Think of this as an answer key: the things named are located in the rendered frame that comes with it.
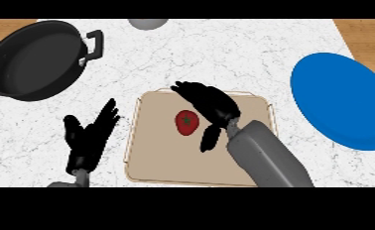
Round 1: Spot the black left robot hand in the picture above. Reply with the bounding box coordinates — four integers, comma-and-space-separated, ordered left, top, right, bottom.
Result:
62, 97, 121, 175

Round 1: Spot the blue plate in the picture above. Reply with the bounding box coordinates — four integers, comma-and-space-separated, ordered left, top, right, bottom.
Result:
288, 52, 375, 152

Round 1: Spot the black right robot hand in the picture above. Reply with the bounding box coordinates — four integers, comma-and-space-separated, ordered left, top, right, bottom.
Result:
170, 80, 244, 154

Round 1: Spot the grey round object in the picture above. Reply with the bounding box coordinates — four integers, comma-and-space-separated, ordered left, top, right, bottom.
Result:
127, 18, 170, 31

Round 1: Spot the black pot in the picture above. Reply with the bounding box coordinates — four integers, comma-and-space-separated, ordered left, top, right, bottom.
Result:
0, 20, 105, 102

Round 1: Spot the red tomato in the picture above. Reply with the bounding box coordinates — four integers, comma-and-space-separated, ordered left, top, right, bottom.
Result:
174, 109, 201, 137

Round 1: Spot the beige tray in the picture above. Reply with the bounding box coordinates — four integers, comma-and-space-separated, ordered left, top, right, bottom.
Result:
123, 87, 279, 187

